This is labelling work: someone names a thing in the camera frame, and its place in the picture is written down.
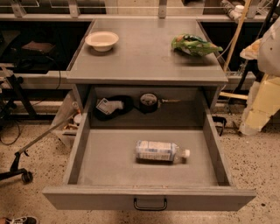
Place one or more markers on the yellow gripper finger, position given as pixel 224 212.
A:
pixel 262 103

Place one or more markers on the blue plastic water bottle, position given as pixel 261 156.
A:
pixel 160 151

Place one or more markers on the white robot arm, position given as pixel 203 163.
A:
pixel 266 51

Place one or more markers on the grey cabinet counter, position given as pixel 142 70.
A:
pixel 144 55

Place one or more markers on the grey open top drawer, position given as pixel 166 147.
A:
pixel 103 172

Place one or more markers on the wooden stick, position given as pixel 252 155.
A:
pixel 236 35

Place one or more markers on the green chip bag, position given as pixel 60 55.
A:
pixel 194 45

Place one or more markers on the black round tape roll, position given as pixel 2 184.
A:
pixel 148 103

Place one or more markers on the white paper bowl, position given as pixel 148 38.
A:
pixel 102 41

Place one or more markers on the black wheeled stand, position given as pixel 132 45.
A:
pixel 26 176

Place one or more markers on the black white sneaker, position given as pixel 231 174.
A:
pixel 20 220

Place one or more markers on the black drawer handle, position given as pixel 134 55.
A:
pixel 150 205

